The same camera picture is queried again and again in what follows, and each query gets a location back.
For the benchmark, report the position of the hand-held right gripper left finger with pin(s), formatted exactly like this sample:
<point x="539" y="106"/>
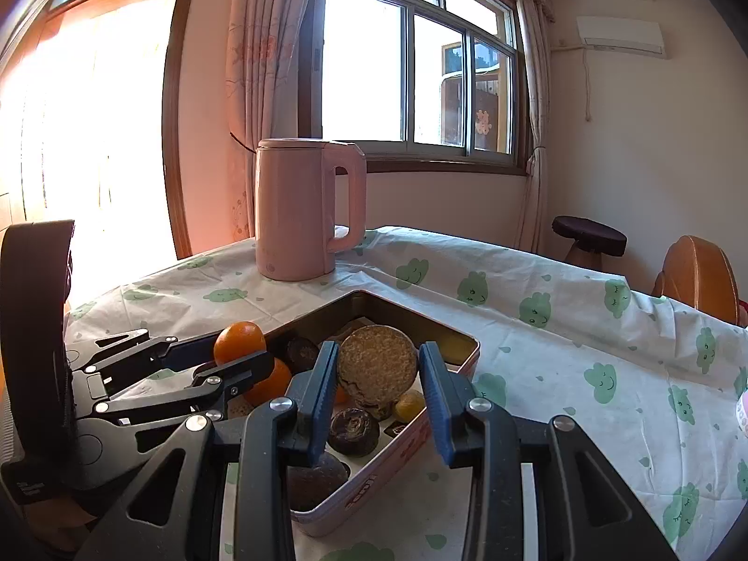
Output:
<point x="315" y="415"/>

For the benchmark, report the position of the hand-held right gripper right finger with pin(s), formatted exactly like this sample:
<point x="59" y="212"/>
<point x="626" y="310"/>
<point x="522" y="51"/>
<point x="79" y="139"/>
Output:
<point x="444" y="421"/>

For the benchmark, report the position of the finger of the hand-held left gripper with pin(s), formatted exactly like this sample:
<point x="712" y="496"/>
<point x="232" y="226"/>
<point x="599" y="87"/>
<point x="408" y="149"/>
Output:
<point x="234" y="374"/>
<point x="181" y="350"/>

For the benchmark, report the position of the small smooth orange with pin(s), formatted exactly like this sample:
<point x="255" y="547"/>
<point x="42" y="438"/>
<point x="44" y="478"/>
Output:
<point x="342" y="394"/>
<point x="239" y="342"/>

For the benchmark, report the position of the small yellow citrus fruit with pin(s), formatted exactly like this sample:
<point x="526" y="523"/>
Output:
<point x="409" y="406"/>

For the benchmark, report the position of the dark wrinkled passion fruit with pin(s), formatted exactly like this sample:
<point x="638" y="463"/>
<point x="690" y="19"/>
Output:
<point x="352" y="431"/>
<point x="301" y="353"/>

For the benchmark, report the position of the large rough orange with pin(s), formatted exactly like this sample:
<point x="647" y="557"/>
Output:
<point x="274" y="390"/>

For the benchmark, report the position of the oat-topped snack cup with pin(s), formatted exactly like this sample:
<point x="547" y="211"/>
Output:
<point x="377" y="374"/>

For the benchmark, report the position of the pink metal tin box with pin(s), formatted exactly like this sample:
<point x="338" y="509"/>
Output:
<point x="374" y="491"/>

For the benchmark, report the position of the white cloud-print tablecloth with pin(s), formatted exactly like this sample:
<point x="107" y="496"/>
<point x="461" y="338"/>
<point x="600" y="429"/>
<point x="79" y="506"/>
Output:
<point x="526" y="333"/>

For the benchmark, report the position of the pink electric kettle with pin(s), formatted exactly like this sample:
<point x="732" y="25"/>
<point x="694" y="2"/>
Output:
<point x="292" y="216"/>

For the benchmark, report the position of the brown-framed balcony door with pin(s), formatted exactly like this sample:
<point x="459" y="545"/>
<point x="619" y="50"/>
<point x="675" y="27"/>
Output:
<point x="175" y="128"/>

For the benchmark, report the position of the dark round stool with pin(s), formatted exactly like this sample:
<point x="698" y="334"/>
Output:
<point x="590" y="236"/>

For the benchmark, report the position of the pink floral curtain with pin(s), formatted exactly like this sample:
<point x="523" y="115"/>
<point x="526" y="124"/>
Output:
<point x="257" y="70"/>

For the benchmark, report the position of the brown leather armchair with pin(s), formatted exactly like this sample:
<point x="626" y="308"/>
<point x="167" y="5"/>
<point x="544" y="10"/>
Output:
<point x="701" y="280"/>

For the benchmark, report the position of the pink cartoon cup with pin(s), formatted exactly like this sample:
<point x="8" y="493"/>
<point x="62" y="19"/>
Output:
<point x="742" y="415"/>

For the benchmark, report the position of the pink window sticker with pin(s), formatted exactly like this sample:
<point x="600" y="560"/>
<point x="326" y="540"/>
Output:
<point x="483" y="122"/>

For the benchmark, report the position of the beige curtain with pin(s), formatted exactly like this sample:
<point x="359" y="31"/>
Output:
<point x="535" y="128"/>

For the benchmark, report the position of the brown-framed window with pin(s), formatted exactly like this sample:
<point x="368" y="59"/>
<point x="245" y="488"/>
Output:
<point x="409" y="70"/>

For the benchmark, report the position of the white air conditioner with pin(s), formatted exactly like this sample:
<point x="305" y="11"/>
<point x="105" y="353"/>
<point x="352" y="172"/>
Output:
<point x="622" y="35"/>

